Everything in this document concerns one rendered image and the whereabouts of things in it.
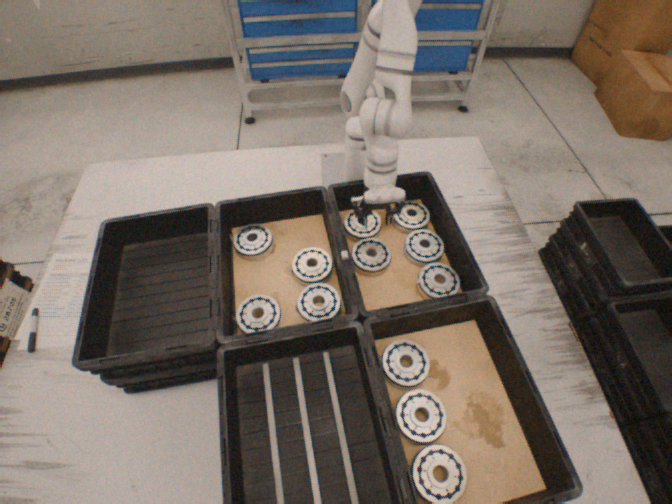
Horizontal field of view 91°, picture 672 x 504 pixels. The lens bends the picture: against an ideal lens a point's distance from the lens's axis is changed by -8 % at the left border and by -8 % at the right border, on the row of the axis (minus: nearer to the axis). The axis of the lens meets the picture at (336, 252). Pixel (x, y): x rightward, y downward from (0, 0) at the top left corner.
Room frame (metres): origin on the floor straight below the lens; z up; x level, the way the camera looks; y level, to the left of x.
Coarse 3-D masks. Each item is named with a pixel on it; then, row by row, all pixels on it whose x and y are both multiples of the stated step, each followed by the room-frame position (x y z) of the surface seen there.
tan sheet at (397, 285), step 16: (384, 208) 0.71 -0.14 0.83; (384, 224) 0.65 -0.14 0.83; (384, 240) 0.59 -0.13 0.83; (400, 240) 0.59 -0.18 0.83; (400, 256) 0.54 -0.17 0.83; (400, 272) 0.49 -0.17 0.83; (416, 272) 0.49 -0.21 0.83; (368, 288) 0.44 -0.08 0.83; (384, 288) 0.44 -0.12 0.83; (400, 288) 0.44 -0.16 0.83; (416, 288) 0.44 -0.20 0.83; (368, 304) 0.39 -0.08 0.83; (384, 304) 0.39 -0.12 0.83
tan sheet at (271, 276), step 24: (312, 216) 0.68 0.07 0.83; (288, 240) 0.59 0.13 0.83; (312, 240) 0.59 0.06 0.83; (240, 264) 0.51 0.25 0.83; (264, 264) 0.51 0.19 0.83; (288, 264) 0.51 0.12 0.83; (240, 288) 0.44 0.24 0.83; (264, 288) 0.44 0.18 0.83; (288, 288) 0.44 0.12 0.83; (336, 288) 0.44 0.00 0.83; (288, 312) 0.37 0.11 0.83
